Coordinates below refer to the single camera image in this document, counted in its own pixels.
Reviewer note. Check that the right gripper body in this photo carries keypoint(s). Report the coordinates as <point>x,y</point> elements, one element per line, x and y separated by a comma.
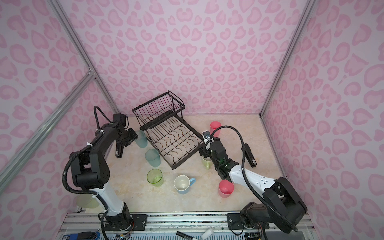
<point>214,161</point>

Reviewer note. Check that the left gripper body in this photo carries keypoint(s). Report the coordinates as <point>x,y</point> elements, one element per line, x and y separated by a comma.
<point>125,139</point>

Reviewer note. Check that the teal frosted tumbler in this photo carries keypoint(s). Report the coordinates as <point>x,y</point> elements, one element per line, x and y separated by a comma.
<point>141,141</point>
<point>153,158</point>

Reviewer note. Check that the green transparent cup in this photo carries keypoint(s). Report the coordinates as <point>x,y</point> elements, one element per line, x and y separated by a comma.
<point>155,177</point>

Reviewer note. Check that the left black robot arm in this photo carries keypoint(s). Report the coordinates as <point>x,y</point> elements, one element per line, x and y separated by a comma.
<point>87,171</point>

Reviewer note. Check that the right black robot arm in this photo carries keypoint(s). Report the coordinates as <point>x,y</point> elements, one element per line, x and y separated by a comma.
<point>280,204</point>

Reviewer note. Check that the black stapler left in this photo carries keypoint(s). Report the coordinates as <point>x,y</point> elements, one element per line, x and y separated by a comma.
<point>119,150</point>

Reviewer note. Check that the black stapler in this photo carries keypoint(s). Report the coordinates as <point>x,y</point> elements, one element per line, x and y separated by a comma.
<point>249,156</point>
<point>119,150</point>

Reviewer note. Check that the light green mug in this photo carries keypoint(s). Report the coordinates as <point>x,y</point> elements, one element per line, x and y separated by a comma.
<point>207,162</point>

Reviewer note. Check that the pink cup at back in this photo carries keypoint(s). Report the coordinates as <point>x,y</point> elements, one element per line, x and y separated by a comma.
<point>213,126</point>

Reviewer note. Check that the pink cup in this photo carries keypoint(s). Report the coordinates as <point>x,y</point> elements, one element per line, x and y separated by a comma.
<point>226,188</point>
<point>213,126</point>

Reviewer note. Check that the black stapler right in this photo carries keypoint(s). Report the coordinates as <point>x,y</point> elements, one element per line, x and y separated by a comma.
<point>249,156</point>

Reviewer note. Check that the pink cup near front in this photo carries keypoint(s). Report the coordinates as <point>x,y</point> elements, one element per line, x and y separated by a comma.
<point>226,188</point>

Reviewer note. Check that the blue mug white inside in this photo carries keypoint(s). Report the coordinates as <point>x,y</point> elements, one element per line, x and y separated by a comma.
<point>183,183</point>

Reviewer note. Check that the white small bottle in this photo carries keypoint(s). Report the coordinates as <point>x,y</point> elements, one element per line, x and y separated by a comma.
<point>208,233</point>

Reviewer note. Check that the black marker pen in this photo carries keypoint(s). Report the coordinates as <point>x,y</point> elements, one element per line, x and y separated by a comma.
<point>185,236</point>

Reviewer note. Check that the blue black tool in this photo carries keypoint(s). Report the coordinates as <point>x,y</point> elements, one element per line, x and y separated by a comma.
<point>82,236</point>

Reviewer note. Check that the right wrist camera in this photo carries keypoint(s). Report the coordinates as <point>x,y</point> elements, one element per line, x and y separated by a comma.
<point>207,137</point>

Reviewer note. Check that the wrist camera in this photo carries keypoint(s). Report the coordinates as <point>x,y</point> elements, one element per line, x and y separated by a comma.
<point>207,137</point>
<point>121,118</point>

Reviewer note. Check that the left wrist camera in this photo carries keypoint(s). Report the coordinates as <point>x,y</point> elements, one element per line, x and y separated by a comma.
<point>121,118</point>

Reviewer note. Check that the black wire dish rack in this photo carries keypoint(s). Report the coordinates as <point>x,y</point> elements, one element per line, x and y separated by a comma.
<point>161,119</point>

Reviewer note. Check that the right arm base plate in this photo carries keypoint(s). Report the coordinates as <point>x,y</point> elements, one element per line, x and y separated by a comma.
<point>238,221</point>

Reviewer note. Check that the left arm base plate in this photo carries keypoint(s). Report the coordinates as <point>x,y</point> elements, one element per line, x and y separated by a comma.
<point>136,222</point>

